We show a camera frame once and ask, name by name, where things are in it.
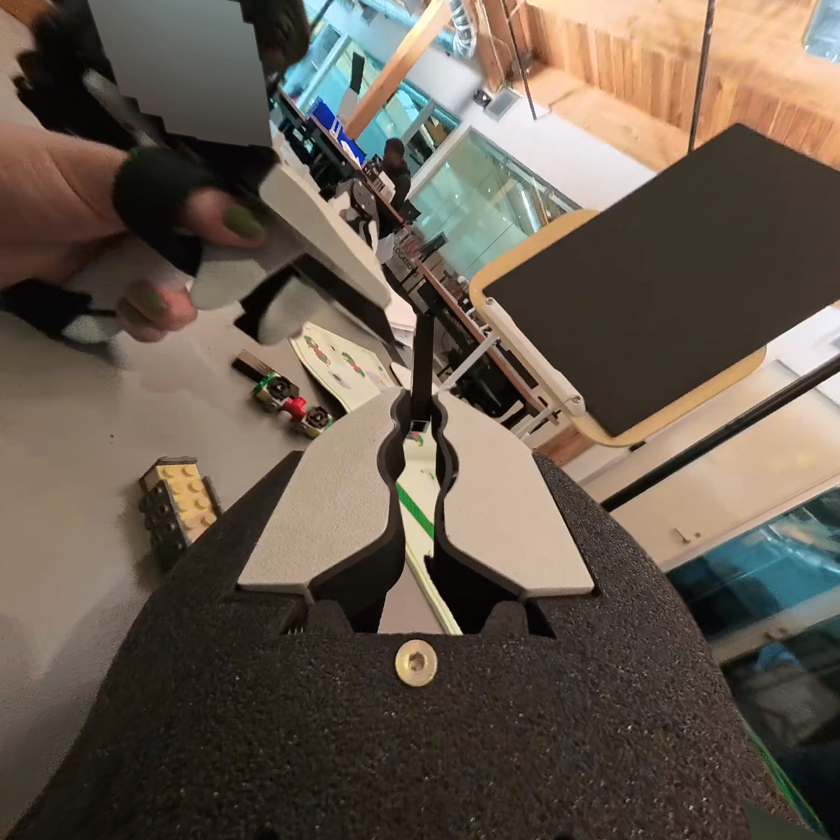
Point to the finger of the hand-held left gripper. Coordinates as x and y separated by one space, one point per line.
321 229
289 308

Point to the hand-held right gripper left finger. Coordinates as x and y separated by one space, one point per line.
321 512

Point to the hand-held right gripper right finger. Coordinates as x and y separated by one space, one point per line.
505 525

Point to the grey and tan brick assembly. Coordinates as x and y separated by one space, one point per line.
184 499

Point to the long black brick bar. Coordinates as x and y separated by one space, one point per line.
423 367

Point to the grey desk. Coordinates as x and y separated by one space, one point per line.
98 407

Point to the person's left hand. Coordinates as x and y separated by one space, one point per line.
52 197

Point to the spare black and white gripper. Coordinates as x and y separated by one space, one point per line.
359 203

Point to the green instruction booklet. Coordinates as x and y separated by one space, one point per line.
341 367

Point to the small wheeled brick assembly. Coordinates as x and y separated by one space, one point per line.
275 392

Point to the blue storage box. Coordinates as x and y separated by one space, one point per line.
328 118

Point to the long grey table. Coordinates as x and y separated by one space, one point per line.
441 289

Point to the black stand pole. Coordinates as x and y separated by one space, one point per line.
702 75
722 434

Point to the black tablet with tan frame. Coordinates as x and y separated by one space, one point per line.
656 275

